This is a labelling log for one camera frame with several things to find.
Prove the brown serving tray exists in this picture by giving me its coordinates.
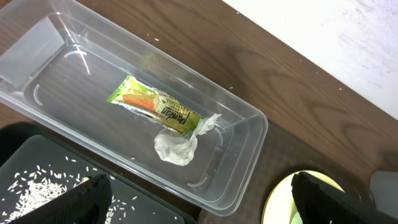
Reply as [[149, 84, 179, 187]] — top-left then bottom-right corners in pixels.
[[197, 123, 375, 224]]

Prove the pile of rice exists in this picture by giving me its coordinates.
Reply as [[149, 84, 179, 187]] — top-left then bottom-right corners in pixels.
[[1, 156, 139, 224]]

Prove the grey dishwasher rack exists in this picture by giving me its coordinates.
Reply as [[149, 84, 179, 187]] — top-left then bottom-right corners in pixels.
[[369, 171, 398, 218]]

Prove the black plastic bin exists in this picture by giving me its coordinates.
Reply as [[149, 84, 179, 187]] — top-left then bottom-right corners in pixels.
[[1, 123, 195, 223]]

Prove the clear plastic bin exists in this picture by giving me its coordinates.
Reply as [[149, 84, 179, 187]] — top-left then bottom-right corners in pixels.
[[1, 0, 268, 216]]

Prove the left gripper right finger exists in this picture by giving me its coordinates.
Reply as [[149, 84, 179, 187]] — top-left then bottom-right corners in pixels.
[[291, 172, 397, 224]]

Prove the yellow plate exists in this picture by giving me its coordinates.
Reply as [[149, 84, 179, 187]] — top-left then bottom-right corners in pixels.
[[261, 170, 345, 224]]

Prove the yellow green snack wrapper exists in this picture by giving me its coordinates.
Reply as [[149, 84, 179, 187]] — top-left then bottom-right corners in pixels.
[[106, 75, 201, 138]]

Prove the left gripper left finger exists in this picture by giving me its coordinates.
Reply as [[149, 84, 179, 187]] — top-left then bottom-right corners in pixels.
[[10, 174, 112, 224]]

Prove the white napkin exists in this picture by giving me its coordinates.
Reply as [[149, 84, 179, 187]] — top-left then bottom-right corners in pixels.
[[154, 114, 221, 166]]

